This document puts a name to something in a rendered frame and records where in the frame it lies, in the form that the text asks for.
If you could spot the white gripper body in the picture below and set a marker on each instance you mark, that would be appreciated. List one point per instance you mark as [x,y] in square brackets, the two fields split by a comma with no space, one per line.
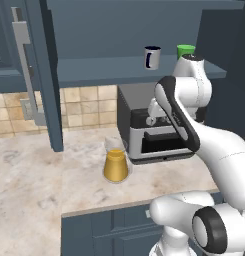
[156,109]

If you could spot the blue open wall cupboard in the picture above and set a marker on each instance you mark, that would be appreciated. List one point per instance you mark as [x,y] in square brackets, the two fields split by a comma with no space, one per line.
[104,40]

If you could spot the blue closed cupboard door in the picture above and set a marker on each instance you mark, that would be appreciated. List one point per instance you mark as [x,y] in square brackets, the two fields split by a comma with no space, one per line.
[7,43]

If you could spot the glass pitcher with yellow liquid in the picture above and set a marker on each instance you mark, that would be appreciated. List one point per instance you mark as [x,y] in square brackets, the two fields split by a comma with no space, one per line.
[115,166]

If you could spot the blue open cupboard door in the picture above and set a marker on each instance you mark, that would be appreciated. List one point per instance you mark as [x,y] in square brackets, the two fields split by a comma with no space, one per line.
[47,73]

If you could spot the blue base cupboards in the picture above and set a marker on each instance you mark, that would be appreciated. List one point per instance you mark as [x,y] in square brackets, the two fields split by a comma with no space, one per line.
[107,233]

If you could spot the dark blue tall cupboard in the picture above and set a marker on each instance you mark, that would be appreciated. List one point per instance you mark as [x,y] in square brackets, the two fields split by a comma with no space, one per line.
[232,60]

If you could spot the green cup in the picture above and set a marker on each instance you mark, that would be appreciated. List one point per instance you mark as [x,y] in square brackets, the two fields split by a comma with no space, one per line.
[185,50]

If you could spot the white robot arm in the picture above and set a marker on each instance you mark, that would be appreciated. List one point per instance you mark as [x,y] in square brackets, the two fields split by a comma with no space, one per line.
[224,156]

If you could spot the grey and black toaster oven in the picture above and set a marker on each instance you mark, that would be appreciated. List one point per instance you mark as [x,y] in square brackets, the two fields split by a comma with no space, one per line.
[135,110]

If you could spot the grey wall socket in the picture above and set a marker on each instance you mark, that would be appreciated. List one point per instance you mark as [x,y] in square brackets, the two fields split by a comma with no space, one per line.
[28,109]

